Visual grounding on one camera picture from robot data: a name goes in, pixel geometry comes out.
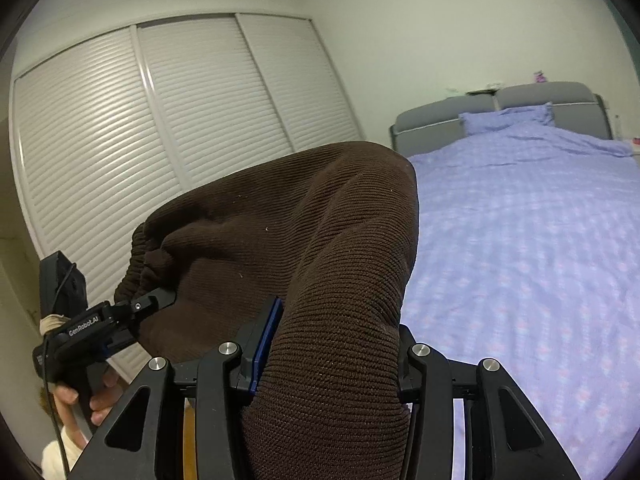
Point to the person's left forearm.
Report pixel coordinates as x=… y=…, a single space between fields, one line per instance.
x=55 y=460

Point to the brown fleece pants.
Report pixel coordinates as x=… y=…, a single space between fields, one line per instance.
x=310 y=260

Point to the small pink toy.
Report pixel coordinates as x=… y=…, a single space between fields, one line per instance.
x=540 y=77

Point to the grey upholstered headboard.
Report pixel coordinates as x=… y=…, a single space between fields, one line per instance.
x=430 y=120

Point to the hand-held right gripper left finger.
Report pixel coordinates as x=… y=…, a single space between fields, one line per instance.
x=265 y=345

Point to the white nightstand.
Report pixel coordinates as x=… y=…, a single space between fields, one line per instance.
x=635 y=149

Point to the person's left hand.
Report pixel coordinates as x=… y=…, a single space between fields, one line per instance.
x=102 y=400

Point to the purple floral duvet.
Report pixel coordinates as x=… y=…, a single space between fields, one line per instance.
x=525 y=260

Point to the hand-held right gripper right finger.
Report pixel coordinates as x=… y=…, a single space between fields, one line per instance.
x=417 y=375

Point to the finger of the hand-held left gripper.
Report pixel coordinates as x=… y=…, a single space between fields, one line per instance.
x=122 y=342
x=145 y=305

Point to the black flat object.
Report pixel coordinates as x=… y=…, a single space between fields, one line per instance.
x=480 y=92

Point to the purple floral pillow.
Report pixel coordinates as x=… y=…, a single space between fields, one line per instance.
x=505 y=119

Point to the white louvered wardrobe door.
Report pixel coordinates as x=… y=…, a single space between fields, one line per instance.
x=210 y=110
x=90 y=160
x=300 y=85

